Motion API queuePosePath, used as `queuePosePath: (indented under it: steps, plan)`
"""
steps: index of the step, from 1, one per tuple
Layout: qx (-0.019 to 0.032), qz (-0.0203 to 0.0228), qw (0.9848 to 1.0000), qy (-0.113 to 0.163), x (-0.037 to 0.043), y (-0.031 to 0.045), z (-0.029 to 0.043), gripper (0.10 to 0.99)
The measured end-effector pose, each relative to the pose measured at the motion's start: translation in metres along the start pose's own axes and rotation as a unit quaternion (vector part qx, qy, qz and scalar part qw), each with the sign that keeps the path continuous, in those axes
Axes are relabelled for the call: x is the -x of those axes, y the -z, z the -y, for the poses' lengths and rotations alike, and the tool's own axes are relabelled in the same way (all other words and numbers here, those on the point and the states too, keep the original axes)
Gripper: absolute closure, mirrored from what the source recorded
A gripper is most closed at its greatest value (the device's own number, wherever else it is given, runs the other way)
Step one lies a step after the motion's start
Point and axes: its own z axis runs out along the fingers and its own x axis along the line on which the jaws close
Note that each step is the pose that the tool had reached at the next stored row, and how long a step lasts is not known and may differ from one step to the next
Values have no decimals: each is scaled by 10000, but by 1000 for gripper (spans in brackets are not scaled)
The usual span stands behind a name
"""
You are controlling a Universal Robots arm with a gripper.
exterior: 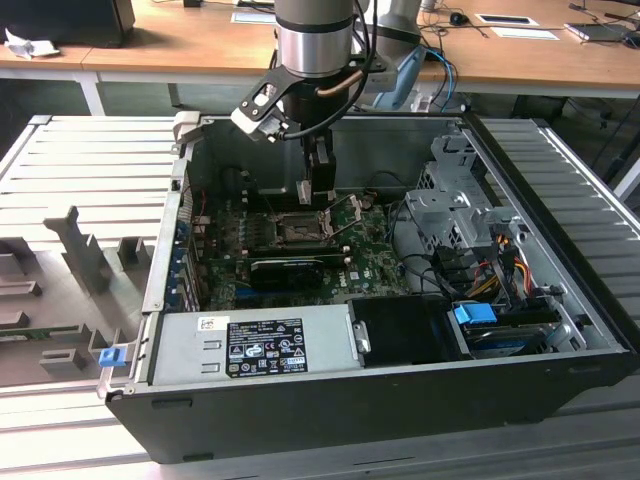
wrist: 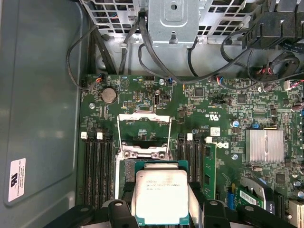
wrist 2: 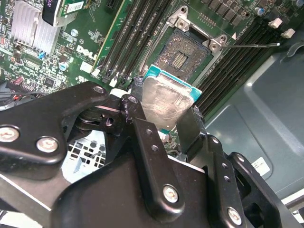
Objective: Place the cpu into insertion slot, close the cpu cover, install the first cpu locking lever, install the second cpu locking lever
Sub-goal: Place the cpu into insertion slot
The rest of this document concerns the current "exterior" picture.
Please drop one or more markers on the silver CPU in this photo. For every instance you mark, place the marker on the silver CPU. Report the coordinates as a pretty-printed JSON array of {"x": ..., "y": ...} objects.
[{"x": 305, "y": 192}]

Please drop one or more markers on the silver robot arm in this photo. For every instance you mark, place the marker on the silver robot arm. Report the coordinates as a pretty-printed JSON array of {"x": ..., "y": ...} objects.
[{"x": 312, "y": 45}]

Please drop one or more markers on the CPU socket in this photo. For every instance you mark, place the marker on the CPU socket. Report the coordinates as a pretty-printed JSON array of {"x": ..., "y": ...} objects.
[{"x": 300, "y": 227}]

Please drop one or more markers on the black RAM slot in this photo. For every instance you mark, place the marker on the black RAM slot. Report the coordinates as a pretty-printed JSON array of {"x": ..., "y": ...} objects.
[
  {"x": 300, "y": 254},
  {"x": 300, "y": 247}
]

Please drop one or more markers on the copper coloured tube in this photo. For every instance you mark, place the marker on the copper coloured tube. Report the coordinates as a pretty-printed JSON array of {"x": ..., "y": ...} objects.
[{"x": 340, "y": 90}]

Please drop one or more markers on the pale blue teach pendant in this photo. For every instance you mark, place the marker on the pale blue teach pendant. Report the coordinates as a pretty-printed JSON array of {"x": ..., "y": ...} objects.
[{"x": 400, "y": 75}]

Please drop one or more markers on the wooden desk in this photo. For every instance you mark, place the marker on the wooden desk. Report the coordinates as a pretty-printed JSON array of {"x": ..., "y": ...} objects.
[
  {"x": 175, "y": 40},
  {"x": 525, "y": 60}
]

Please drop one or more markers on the green motherboard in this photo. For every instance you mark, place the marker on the green motherboard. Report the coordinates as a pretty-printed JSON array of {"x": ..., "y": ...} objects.
[{"x": 370, "y": 265}]

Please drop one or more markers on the black graphics card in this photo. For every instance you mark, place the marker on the black graphics card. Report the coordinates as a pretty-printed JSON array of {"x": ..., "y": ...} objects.
[{"x": 287, "y": 275}]

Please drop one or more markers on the black computer mouse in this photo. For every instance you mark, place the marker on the black computer mouse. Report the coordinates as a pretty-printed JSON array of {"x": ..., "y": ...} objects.
[{"x": 458, "y": 19}]

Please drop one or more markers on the silver drive cage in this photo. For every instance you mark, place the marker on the silver drive cage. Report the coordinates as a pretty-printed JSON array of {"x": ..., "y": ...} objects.
[{"x": 450, "y": 210}]

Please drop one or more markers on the white paper sheet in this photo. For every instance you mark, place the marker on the white paper sheet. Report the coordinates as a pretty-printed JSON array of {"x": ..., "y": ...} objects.
[{"x": 525, "y": 33}]

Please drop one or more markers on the black plastic shroud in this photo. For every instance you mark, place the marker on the black plastic shroud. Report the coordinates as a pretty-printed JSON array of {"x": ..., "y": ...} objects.
[{"x": 395, "y": 330}]

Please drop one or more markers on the black box on desk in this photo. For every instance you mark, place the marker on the black box on desk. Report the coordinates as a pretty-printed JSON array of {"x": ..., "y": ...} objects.
[{"x": 65, "y": 22}]

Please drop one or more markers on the hard disk in blue carrier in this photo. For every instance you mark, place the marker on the hard disk in blue carrier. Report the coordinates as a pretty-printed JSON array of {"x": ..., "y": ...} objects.
[{"x": 475, "y": 317}]

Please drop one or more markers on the grey power supply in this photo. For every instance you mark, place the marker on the grey power supply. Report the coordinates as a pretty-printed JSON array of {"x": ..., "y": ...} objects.
[{"x": 180, "y": 350}]

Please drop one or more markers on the crumpled white paper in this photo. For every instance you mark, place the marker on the crumpled white paper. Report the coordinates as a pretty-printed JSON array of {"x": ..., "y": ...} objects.
[{"x": 30, "y": 45}]

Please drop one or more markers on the dark notebook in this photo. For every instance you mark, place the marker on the dark notebook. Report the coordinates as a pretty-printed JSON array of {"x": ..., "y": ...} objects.
[{"x": 600, "y": 31}]

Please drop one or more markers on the grey parts rack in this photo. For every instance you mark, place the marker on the grey parts rack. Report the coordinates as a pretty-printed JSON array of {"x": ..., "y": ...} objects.
[{"x": 65, "y": 290}]

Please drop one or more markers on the black PC case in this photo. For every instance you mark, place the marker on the black PC case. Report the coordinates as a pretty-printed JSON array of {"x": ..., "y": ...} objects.
[{"x": 300, "y": 420}]

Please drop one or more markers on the blue case latch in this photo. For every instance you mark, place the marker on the blue case latch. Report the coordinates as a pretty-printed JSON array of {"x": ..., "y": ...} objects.
[{"x": 111, "y": 358}]

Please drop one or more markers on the green RAM stick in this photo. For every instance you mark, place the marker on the green RAM stick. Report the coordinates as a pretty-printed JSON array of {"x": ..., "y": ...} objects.
[{"x": 40, "y": 330}]

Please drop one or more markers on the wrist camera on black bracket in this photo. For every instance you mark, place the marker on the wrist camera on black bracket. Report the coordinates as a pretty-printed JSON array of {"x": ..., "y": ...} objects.
[{"x": 252, "y": 122}]

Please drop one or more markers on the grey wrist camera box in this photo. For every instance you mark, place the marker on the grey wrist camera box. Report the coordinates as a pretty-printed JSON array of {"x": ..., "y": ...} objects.
[{"x": 380, "y": 75}]

